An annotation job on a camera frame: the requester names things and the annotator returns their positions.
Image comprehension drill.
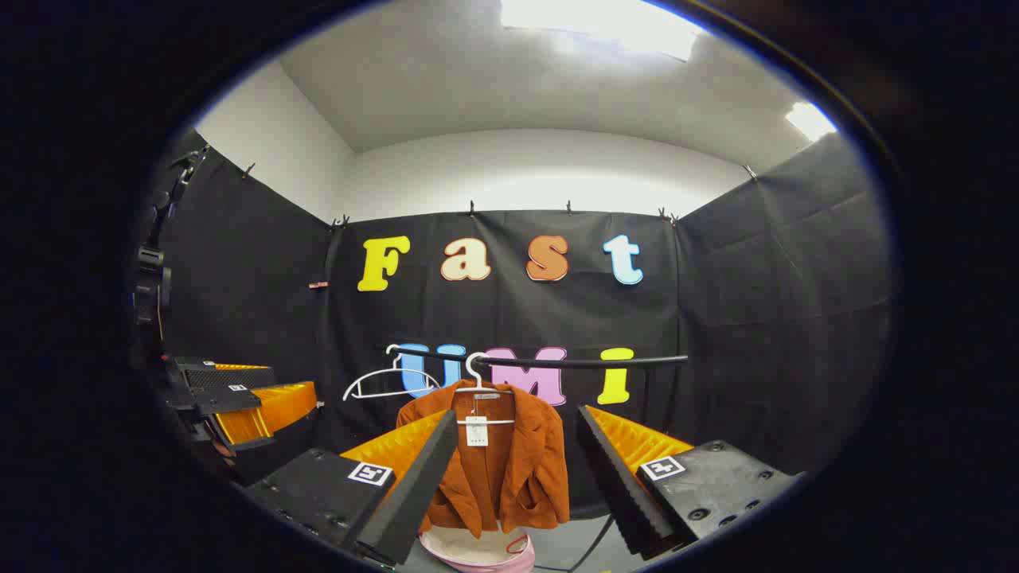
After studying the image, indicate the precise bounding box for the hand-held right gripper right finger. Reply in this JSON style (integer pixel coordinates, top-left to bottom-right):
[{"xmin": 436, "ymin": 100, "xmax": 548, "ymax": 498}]
[{"xmin": 577, "ymin": 404, "xmax": 801, "ymax": 558}]

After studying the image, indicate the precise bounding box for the black cable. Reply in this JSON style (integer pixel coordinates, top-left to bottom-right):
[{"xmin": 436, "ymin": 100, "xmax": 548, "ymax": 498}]
[{"xmin": 532, "ymin": 516, "xmax": 615, "ymax": 573}]

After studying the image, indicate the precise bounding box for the black clothes rail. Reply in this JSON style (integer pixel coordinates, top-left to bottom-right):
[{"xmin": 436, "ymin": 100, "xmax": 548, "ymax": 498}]
[{"xmin": 388, "ymin": 346, "xmax": 690, "ymax": 370}]

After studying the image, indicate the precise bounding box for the row of small backdrop clips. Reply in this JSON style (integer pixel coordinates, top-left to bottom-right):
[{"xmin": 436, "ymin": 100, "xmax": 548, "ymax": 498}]
[{"xmin": 243, "ymin": 162, "xmax": 759, "ymax": 230}]

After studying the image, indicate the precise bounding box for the white plastic clothes hanger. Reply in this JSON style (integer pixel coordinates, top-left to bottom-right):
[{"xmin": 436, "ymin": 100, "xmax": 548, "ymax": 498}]
[
  {"xmin": 455, "ymin": 352, "xmax": 517, "ymax": 427},
  {"xmin": 342, "ymin": 344, "xmax": 443, "ymax": 401}
]

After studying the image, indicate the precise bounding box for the pink and white laundry hamper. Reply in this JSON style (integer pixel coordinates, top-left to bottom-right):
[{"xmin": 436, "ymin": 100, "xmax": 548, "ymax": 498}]
[{"xmin": 418, "ymin": 521, "xmax": 537, "ymax": 573}]

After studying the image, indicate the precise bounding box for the large ceiling light panel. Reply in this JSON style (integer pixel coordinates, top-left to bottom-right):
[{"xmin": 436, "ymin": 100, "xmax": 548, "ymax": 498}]
[{"xmin": 500, "ymin": 0, "xmax": 709, "ymax": 62}]

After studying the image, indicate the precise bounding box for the orange corduroy jacket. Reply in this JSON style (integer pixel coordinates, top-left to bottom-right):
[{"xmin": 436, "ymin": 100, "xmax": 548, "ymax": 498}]
[{"xmin": 396, "ymin": 380, "xmax": 571, "ymax": 540}]

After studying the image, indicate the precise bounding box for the small ceiling light panel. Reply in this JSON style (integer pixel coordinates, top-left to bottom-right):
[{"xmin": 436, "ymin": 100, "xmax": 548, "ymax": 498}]
[{"xmin": 784, "ymin": 101, "xmax": 838, "ymax": 144}]

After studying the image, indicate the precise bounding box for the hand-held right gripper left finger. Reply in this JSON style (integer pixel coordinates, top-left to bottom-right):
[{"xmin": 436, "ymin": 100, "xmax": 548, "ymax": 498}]
[{"xmin": 243, "ymin": 410, "xmax": 460, "ymax": 567}]

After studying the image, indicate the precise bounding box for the black backdrop cloth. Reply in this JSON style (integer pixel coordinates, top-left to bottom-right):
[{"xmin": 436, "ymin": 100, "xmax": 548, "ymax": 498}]
[{"xmin": 131, "ymin": 131, "xmax": 892, "ymax": 510}]

